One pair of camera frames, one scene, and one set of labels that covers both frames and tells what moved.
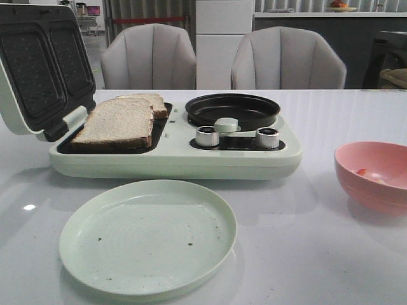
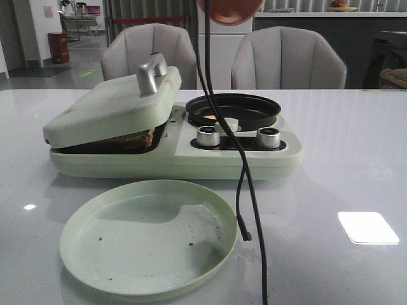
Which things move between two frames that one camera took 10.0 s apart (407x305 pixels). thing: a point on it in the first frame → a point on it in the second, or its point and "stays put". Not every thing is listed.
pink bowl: (373, 175) → (233, 13)
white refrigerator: (220, 26) stays put
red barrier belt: (132, 20) stays put
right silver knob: (267, 138) stays put
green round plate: (150, 237) stays put
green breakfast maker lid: (45, 74) → (127, 105)
